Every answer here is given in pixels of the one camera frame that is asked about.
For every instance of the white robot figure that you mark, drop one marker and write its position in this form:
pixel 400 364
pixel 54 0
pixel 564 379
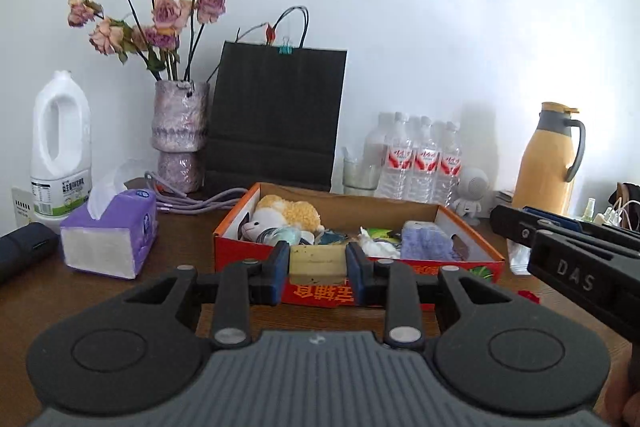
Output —
pixel 472 192

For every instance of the white milk jug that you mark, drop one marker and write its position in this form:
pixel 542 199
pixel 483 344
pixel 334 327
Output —
pixel 60 147

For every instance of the yellow thermos jug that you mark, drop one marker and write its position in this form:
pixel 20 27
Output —
pixel 542 162

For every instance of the plush toy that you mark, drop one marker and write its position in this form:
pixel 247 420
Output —
pixel 290 212

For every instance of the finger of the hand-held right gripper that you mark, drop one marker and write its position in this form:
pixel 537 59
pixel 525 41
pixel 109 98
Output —
pixel 550 218
pixel 590 282

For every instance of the purple tissue pack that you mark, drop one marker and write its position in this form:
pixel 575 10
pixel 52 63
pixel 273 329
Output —
pixel 110 232

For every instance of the teal binder clip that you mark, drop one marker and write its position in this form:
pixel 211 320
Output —
pixel 285 46

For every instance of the purple cloth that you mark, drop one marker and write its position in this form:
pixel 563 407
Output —
pixel 427 244

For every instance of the unlabelled clear water bottle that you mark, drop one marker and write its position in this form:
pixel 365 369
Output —
pixel 375 147

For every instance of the glass cup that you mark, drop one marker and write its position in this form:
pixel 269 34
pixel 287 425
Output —
pixel 360 174

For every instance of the dark blue pouch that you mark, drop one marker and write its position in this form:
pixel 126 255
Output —
pixel 25 249

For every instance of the white plastic packet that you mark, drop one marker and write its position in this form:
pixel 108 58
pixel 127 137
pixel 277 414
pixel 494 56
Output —
pixel 517 257

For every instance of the red cardboard box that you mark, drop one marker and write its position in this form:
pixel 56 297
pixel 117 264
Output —
pixel 240 252

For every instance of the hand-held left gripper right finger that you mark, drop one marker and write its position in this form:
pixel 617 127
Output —
pixel 352 269

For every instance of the small spray bottles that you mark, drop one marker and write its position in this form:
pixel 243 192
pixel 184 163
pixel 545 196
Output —
pixel 597 209

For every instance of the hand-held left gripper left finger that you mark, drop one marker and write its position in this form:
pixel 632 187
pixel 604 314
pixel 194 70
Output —
pixel 282 272

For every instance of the black paper bag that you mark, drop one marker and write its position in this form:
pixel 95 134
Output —
pixel 277 117

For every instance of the green tissue pack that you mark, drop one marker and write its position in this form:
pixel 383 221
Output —
pixel 384 233

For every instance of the red label water bottle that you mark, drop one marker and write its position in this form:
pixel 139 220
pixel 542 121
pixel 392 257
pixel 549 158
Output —
pixel 397 162
pixel 449 167
pixel 424 164

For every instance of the purple ceramic vase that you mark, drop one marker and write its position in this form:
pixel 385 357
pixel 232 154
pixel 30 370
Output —
pixel 180 127

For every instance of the white card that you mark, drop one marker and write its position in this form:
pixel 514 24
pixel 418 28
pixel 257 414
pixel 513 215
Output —
pixel 21 207

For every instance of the small red item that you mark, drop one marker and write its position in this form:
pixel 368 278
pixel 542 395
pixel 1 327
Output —
pixel 530 297

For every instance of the clear plastic wrapped item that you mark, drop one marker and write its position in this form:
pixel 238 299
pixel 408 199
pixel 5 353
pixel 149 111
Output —
pixel 284 236

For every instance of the crumpled white tissue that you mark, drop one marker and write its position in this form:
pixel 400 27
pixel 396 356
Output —
pixel 380 247

